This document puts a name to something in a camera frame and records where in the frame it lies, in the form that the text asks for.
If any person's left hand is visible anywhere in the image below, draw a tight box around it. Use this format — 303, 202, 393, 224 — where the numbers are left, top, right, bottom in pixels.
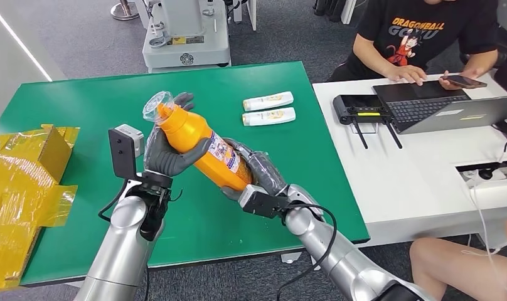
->
438, 67, 486, 91

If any person's right hand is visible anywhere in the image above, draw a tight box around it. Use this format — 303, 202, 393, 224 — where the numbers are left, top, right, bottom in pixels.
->
384, 64, 428, 87

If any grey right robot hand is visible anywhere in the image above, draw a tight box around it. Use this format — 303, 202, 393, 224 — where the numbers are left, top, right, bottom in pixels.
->
221, 138, 290, 203

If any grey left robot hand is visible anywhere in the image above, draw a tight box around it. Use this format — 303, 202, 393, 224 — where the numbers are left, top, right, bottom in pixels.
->
143, 92, 213, 178

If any black smartphone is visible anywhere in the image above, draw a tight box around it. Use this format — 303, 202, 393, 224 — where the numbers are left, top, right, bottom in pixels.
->
440, 75, 488, 90

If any orange bottle with label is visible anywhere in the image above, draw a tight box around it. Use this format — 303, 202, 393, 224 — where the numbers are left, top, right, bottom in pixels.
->
142, 91, 254, 192

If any white shampoo bottle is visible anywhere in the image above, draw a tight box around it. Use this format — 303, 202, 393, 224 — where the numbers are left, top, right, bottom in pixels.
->
242, 107, 297, 127
242, 91, 295, 112

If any grey laptop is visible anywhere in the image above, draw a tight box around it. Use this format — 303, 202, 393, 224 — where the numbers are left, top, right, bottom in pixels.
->
371, 80, 507, 135

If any person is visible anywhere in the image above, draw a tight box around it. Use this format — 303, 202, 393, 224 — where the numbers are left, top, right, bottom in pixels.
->
328, 0, 499, 91
409, 216, 507, 301

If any black remote controller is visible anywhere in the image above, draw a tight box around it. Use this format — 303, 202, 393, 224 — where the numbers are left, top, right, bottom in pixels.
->
332, 94, 403, 149

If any desk power socket tray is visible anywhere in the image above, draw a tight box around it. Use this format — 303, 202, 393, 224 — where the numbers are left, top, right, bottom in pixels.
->
456, 159, 507, 190

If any metal stanchion base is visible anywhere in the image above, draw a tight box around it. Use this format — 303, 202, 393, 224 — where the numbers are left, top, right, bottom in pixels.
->
110, 0, 140, 21

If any yellow taped cardboard box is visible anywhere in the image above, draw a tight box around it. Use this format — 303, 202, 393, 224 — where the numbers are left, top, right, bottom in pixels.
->
0, 124, 80, 292

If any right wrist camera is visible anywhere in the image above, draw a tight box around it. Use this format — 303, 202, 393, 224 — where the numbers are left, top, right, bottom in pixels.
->
238, 184, 292, 219

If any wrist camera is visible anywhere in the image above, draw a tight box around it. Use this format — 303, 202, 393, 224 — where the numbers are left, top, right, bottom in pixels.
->
108, 124, 146, 182
238, 184, 292, 219

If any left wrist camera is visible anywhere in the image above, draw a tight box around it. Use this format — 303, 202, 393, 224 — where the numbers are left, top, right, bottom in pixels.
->
108, 124, 146, 182

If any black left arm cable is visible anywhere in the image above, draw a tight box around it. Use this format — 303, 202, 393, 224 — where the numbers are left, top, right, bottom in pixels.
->
97, 178, 184, 301

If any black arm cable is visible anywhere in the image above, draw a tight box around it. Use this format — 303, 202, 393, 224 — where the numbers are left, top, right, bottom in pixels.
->
97, 178, 184, 301
275, 202, 339, 301

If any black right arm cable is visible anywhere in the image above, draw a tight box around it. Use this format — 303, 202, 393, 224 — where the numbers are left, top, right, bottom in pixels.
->
275, 202, 339, 301

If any white cable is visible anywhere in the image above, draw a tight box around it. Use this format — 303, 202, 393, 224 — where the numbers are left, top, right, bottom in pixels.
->
461, 178, 507, 301

